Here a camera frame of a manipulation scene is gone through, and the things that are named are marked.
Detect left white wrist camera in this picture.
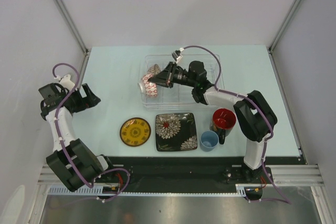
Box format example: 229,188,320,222
54,74,76,91

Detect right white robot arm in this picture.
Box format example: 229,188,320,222
149,61,278,183

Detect blue patterned bowl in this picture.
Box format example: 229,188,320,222
138,73,158,98

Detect yellow round plate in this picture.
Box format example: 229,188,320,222
119,118,152,147

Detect black floral square plate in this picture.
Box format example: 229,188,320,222
155,113,198,152

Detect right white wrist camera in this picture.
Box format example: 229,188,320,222
172,50,183,64

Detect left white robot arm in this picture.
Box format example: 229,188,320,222
39,83,116,192

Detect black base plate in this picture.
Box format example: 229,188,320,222
94,156,272,193

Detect grey cable duct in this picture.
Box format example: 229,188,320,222
48,184,263,197

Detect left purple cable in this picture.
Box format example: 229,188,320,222
49,62,131,206

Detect red-white patterned bowl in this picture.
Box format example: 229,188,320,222
147,64,161,75

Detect light blue cup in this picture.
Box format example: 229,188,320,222
200,131,219,152

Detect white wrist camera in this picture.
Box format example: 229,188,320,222
172,50,183,64
54,74,76,91

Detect red black mug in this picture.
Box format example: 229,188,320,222
209,108,236,145

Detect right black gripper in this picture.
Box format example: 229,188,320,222
149,61,197,89

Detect clear wire dish rack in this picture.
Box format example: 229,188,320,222
140,54,224,110

